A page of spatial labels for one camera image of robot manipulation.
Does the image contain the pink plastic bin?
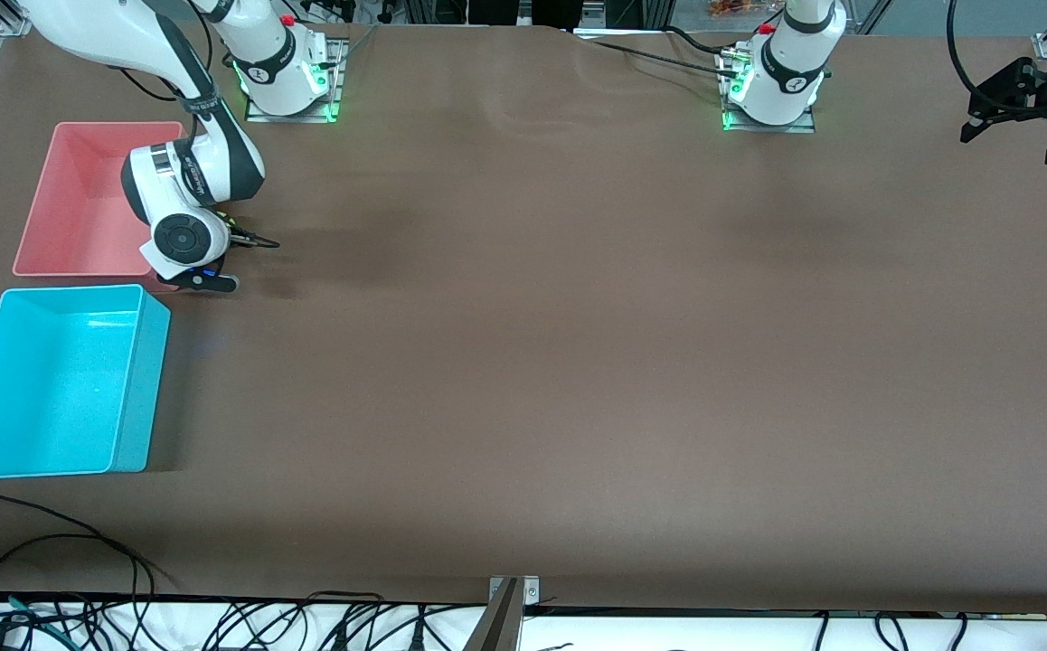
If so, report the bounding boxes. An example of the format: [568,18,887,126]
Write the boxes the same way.
[13,121,199,292]

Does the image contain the blue plastic bin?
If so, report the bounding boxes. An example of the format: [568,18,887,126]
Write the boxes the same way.
[0,284,172,480]

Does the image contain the grey aluminium profile bar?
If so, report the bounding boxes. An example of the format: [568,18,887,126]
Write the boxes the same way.
[460,579,524,651]

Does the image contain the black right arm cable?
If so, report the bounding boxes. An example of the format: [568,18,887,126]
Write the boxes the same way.
[117,0,281,250]

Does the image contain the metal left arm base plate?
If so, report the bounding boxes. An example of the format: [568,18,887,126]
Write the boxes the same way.
[721,50,816,134]

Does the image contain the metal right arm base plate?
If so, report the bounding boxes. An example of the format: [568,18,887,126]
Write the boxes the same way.
[245,38,345,123]

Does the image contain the short black table cable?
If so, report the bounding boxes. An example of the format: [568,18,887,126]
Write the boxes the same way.
[664,25,741,57]

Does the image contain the long black table cable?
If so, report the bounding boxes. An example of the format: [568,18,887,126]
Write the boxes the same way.
[589,38,741,78]

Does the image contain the long black loop cable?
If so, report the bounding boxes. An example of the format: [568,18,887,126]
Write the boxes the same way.
[0,493,181,589]

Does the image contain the arched black cable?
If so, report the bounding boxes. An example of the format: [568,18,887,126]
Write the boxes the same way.
[0,533,156,634]

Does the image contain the teal cable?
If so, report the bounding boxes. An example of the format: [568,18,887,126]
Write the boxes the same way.
[0,588,68,647]

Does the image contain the small metal bracket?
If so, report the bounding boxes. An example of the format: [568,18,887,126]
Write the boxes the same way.
[489,576,540,607]

